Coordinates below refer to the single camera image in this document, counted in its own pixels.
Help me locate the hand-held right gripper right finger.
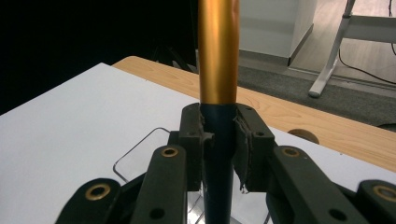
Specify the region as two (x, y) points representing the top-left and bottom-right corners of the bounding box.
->
(233, 104), (371, 224)

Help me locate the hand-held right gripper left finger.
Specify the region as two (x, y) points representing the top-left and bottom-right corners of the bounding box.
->
(130, 102), (217, 224)

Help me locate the clear acrylic organizer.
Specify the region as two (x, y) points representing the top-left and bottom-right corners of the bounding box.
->
(112, 126), (273, 224)

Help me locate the makeup brush with gold ferrule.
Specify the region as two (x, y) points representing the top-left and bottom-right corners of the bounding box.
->
(197, 0), (241, 224)

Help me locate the white cabinet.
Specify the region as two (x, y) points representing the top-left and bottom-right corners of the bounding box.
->
(238, 0), (319, 67)

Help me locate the white table sheet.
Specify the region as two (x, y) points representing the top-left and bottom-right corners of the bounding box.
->
(0, 62), (396, 224)

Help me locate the black curtain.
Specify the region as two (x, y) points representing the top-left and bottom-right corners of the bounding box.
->
(0, 0), (201, 117)

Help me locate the round table cable grommet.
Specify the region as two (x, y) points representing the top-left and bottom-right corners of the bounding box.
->
(287, 128), (321, 146)

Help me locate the white desk frame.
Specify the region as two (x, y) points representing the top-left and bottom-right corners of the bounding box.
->
(307, 0), (396, 99)

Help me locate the black cable under desk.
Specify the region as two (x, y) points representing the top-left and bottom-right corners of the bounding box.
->
(337, 0), (396, 87)

